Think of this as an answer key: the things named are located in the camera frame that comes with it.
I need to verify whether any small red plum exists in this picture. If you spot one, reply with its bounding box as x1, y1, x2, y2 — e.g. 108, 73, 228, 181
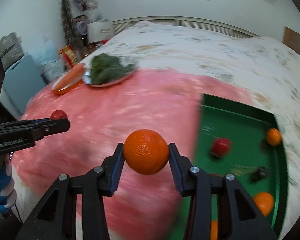
50, 109, 68, 120

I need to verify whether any red apple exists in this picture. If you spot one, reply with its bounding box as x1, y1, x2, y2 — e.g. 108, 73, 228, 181
210, 137, 231, 158

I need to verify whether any orange tangerine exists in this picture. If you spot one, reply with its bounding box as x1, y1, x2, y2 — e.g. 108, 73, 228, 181
210, 220, 218, 240
266, 128, 282, 146
123, 129, 169, 176
253, 192, 274, 217

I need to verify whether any dark purple plum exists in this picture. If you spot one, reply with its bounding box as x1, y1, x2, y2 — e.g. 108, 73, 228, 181
251, 166, 267, 182

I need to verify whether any blue gloved left hand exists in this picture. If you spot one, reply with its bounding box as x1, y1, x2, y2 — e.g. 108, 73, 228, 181
0, 153, 17, 220

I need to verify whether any pink plastic sheet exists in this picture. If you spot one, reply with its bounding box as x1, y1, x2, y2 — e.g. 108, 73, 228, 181
12, 69, 252, 239

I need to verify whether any orange oval plate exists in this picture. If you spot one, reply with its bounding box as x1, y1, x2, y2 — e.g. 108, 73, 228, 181
51, 76, 83, 95

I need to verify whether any green rectangular tray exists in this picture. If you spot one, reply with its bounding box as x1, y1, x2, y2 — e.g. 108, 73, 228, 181
165, 93, 289, 240

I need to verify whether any orange carrot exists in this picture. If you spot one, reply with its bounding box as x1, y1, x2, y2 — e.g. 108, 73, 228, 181
62, 63, 85, 85

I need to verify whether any silver plate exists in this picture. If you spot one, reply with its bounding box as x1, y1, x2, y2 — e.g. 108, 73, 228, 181
82, 53, 139, 87

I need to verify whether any red yellow snack bag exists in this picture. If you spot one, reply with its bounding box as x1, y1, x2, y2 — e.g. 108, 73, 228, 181
58, 45, 78, 69

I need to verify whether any grey shopping bag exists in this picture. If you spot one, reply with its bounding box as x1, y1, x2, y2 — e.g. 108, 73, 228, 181
0, 32, 24, 70

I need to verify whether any green leafy vegetable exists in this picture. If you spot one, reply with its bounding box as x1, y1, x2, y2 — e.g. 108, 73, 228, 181
90, 53, 136, 85

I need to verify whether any hanging plaid cloth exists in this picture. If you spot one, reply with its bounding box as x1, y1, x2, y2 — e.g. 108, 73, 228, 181
61, 0, 82, 53

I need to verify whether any white cardboard box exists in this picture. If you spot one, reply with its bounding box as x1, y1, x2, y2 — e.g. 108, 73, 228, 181
88, 21, 114, 43

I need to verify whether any floral bed duvet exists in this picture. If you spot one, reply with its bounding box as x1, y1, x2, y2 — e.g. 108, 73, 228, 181
95, 21, 300, 237

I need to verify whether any wooden headboard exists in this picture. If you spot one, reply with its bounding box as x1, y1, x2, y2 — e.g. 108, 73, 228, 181
283, 27, 300, 55

